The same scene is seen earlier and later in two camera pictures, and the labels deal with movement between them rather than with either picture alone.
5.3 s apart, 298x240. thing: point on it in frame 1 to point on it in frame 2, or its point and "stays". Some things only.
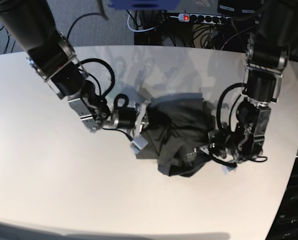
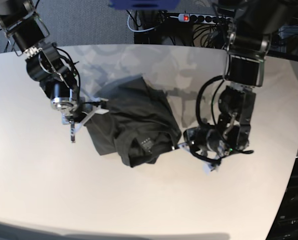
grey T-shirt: x=178 y=127 to x=139 y=123
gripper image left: x=124 y=118 to x=75 y=112
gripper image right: x=221 y=142 to x=207 y=143
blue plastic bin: x=144 y=5 stays
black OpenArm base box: x=292 y=223 stays
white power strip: x=216 y=20 stays
